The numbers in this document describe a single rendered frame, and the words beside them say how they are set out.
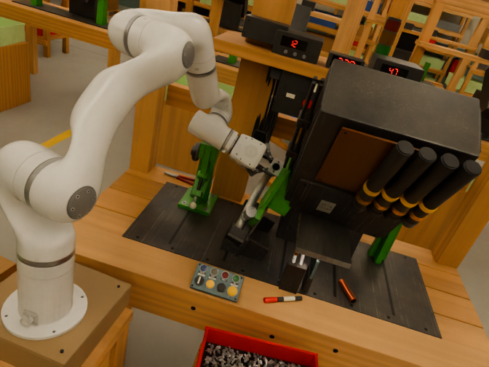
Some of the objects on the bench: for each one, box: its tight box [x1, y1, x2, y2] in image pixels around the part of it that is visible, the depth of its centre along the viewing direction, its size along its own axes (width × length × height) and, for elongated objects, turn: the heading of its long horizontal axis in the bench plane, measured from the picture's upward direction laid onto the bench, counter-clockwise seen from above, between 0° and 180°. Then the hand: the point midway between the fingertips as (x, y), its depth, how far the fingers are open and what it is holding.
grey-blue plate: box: [302, 257, 319, 293], centre depth 128 cm, size 10×2×14 cm, turn 147°
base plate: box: [122, 181, 442, 339], centre depth 146 cm, size 42×110×2 cm, turn 57°
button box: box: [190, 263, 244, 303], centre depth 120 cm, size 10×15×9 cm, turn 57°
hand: (272, 167), depth 133 cm, fingers closed on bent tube, 3 cm apart
